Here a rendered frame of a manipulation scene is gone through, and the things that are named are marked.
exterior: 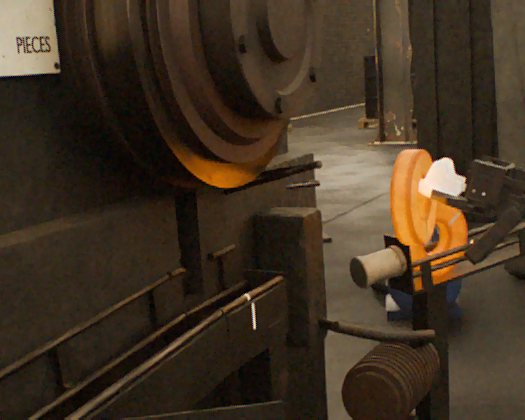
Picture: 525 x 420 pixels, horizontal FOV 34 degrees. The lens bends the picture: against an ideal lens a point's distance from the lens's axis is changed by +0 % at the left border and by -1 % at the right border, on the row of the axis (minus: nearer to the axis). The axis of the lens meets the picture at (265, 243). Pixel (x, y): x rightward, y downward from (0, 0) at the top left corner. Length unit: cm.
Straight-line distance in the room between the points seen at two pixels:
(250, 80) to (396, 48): 902
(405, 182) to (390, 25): 883
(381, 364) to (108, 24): 76
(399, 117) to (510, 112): 625
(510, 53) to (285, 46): 279
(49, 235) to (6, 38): 24
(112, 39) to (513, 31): 299
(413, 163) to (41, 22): 59
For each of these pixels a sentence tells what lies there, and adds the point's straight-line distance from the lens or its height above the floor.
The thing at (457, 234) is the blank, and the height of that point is 71.
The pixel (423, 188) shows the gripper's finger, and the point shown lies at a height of 84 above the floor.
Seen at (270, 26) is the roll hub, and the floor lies 110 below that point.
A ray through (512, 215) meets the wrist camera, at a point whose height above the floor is 80.
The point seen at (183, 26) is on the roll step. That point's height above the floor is 110.
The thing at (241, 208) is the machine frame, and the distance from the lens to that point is 146.
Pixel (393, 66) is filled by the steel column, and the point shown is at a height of 90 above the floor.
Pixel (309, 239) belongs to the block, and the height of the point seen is 76.
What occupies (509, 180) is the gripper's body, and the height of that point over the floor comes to 86.
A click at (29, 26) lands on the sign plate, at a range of 111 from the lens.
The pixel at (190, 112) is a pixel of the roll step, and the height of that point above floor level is 100.
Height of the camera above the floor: 106
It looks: 12 degrees down
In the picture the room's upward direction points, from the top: 4 degrees counter-clockwise
